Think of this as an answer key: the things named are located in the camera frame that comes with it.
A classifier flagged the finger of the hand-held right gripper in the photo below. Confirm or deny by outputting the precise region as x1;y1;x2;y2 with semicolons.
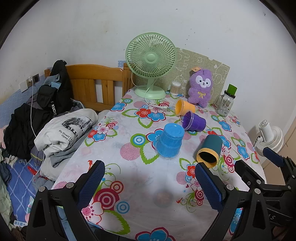
234;159;267;192
263;147;296;186

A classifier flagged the green desk fan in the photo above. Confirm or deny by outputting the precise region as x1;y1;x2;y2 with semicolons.
125;33;178;100

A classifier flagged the orange plastic cup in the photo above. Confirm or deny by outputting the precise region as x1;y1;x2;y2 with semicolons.
174;99;197;116

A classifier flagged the grey green garment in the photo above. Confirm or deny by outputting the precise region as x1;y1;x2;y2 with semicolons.
0;176;14;230

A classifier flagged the white fan power cable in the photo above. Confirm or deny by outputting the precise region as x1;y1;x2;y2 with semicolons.
131;72;176;113

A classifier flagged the teal cup with yellow rim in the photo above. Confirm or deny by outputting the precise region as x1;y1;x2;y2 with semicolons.
196;135;223;168

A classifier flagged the patterned beige mat board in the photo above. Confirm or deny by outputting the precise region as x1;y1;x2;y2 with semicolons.
159;47;231;105

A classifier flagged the cotton swab container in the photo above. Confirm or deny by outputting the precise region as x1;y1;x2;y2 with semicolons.
170;81;183;95

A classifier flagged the wooden bed headboard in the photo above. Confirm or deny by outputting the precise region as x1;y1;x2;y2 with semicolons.
44;62;137;111

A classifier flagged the purple plastic cup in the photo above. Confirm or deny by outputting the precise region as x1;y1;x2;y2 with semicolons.
180;111;207;132

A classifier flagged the black bag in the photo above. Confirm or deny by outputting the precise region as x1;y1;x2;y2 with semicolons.
37;60;74;115

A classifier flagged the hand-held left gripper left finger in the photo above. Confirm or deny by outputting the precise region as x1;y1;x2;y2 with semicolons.
26;160;105;241

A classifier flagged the dark clothes pile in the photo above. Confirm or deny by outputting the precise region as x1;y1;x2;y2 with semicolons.
3;102;53;163

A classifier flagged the light blue garment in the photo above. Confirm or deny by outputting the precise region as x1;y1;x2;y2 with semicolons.
43;74;62;90

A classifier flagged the floral tablecloth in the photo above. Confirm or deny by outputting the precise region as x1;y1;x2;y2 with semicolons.
50;91;266;241

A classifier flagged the purple plush toy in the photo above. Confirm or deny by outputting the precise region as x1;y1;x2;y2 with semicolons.
187;67;213;108

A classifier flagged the white standing fan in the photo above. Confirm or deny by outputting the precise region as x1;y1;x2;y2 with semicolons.
253;119;284;160

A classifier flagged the grey folded cloth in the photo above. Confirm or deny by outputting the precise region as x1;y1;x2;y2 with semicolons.
45;148;78;168

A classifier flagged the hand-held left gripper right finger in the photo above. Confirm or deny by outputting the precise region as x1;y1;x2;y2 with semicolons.
195;163;275;241

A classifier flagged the blue checked bed sheet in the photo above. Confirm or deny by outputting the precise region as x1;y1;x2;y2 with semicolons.
0;160;55;232

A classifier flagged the blue plastic cup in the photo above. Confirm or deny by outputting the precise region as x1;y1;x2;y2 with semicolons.
154;123;185;160

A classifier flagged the glass jar with green lid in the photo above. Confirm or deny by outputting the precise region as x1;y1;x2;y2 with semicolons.
215;84;238;117

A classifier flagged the folded white printed shirt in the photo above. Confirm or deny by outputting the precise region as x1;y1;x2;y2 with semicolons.
34;108;99;158

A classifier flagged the white charger cable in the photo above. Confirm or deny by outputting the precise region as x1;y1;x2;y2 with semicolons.
30;77;47;182

